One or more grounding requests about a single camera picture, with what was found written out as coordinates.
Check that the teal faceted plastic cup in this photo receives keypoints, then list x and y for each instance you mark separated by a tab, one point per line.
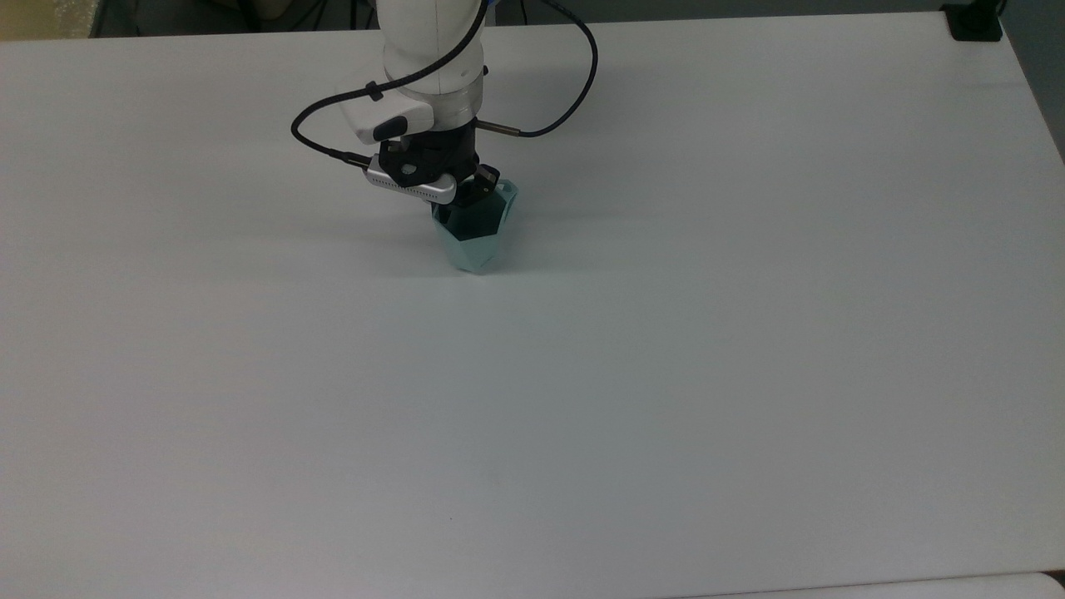
478	249

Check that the yellow foam board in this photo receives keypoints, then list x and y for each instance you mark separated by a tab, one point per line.
42	18

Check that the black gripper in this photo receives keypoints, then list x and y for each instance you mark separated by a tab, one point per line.
441	154

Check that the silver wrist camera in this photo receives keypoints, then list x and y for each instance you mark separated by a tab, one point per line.
412	188

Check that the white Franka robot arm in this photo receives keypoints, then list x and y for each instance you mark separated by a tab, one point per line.
433	50

